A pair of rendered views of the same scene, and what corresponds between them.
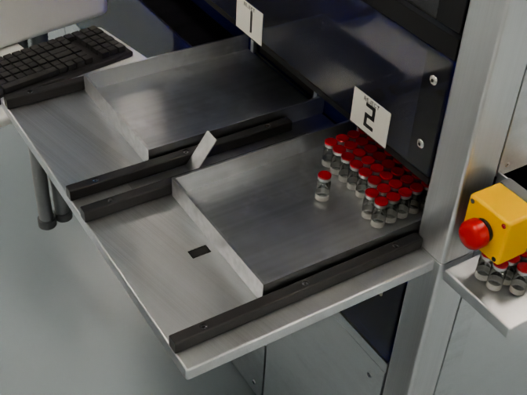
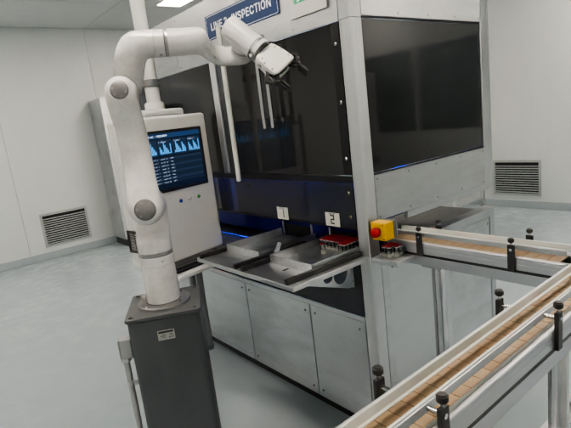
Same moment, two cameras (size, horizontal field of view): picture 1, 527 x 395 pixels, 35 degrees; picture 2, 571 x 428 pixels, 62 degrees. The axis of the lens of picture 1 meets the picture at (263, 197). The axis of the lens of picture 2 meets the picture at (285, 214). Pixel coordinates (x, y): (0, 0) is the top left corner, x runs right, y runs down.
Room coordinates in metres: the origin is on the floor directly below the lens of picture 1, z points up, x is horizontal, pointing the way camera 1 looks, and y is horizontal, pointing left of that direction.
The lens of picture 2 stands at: (-0.94, 0.18, 1.47)
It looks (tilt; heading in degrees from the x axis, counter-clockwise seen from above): 11 degrees down; 356
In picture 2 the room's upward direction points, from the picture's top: 7 degrees counter-clockwise
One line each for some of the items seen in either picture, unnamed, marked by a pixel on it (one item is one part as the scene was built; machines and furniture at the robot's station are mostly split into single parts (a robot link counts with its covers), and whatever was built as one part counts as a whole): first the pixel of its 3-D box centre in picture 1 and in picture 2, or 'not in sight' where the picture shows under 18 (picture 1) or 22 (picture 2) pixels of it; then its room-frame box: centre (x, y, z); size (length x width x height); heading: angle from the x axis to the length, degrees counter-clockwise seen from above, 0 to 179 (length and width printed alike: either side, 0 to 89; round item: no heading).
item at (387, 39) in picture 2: not in sight; (430, 92); (1.15, -0.66, 1.51); 0.85 x 0.01 x 0.59; 124
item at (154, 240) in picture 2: not in sight; (150, 219); (0.78, 0.55, 1.16); 0.19 x 0.12 x 0.24; 7
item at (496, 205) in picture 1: (502, 221); (383, 229); (0.83, -0.31, 1.00); 0.08 x 0.07 x 0.07; 124
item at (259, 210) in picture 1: (312, 200); (320, 252); (0.97, -0.07, 0.90); 0.34 x 0.26 x 0.04; 124
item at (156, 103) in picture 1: (203, 93); (271, 242); (1.25, 0.12, 0.90); 0.34 x 0.26 x 0.04; 124
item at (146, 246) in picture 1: (216, 168); (283, 256); (1.07, 0.08, 0.87); 0.70 x 0.48 x 0.02; 34
